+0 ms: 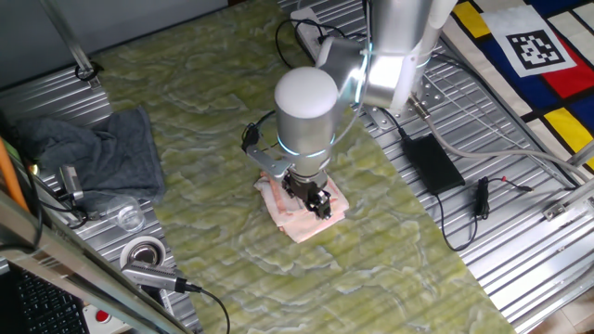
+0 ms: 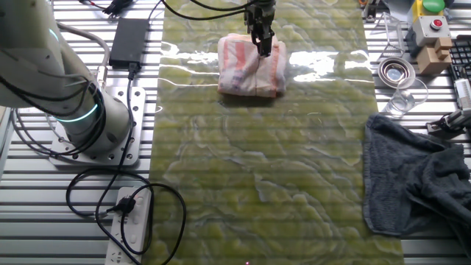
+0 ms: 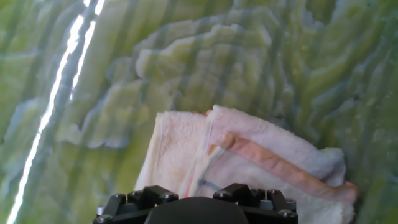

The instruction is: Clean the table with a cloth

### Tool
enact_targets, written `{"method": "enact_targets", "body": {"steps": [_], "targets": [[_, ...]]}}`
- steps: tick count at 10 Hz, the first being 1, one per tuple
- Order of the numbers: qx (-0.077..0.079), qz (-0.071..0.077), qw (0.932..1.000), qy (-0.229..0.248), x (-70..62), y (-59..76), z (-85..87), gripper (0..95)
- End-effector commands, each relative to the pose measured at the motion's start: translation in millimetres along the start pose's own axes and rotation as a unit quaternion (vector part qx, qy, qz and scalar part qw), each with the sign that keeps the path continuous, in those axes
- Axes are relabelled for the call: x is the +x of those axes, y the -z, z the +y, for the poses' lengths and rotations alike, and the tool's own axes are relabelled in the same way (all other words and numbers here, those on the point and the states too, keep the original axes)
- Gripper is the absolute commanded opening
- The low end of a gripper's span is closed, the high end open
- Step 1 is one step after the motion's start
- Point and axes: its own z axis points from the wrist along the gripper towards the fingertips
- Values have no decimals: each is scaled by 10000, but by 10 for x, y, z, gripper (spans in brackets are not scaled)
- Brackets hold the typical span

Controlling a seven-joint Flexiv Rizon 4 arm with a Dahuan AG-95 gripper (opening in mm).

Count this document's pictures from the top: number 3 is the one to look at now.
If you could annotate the white cloth with pink stripes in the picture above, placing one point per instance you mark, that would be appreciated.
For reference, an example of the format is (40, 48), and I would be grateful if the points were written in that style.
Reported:
(248, 155)

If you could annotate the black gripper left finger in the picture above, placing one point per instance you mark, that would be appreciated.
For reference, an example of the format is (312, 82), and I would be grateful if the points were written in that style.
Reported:
(133, 202)

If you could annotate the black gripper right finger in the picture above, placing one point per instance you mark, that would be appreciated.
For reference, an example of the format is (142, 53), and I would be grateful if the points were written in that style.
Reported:
(267, 205)

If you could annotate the green marble pattern mat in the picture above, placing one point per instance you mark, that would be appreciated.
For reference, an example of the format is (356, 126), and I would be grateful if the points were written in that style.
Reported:
(217, 62)

